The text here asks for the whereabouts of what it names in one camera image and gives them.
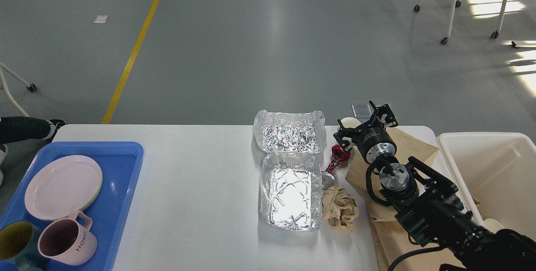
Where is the teal mug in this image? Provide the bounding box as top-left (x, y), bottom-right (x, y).
top-left (0, 221), bottom-right (49, 271)

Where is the pink plastic plate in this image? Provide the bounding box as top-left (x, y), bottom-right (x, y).
top-left (24, 155), bottom-right (102, 221)

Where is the person leg with shoe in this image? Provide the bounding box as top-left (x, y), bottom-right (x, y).
top-left (0, 116), bottom-right (69, 162)

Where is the white chair leg left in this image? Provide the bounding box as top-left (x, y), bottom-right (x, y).
top-left (0, 62), bottom-right (37, 117)

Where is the small grey metal plate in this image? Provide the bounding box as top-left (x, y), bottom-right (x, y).
top-left (352, 103), bottom-right (374, 119)

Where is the red foil wrapper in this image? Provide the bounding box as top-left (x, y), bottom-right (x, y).
top-left (325, 145), bottom-right (351, 174)

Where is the crumpled brown paper ball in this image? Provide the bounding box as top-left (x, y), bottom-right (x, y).
top-left (321, 186), bottom-right (359, 232)

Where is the yellow plastic plate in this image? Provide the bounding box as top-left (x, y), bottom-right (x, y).
top-left (80, 170), bottom-right (103, 211)

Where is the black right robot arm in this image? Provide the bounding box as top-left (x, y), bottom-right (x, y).
top-left (333, 101), bottom-right (536, 271)

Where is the white plastic bin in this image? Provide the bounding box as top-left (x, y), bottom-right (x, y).
top-left (436, 132), bottom-right (536, 239)

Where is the flat brown paper bag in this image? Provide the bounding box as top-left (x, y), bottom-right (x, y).
top-left (366, 201), bottom-right (463, 271)

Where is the aluminium foil container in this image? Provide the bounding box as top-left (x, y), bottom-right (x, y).
top-left (253, 109), bottom-right (327, 232)

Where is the pink mug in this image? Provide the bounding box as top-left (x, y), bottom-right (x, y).
top-left (38, 210), bottom-right (98, 266)

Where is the white paper cup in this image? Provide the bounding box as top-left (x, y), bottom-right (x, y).
top-left (339, 117), bottom-right (361, 129)

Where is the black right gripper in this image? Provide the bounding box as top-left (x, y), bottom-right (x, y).
top-left (334, 101), bottom-right (398, 165)

